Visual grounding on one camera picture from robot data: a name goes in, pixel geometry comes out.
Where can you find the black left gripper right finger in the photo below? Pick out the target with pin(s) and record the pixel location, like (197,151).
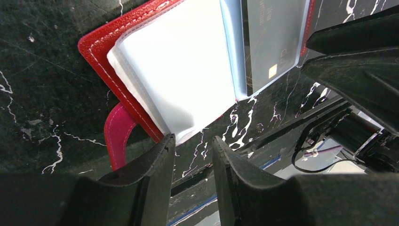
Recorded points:
(250,196)

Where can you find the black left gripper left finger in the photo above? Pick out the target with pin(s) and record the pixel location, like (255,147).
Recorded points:
(135,195)

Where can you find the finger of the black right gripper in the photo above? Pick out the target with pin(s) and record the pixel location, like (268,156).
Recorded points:
(369,80)
(377,32)

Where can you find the thin credit card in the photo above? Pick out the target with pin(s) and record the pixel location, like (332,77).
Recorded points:
(272,35)

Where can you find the red card holder wallet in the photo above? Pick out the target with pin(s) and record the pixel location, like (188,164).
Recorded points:
(175,65)

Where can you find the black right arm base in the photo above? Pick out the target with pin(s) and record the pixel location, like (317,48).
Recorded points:
(359,140)

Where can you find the aluminium frame rail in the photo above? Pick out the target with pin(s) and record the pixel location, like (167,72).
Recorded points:
(196,193)

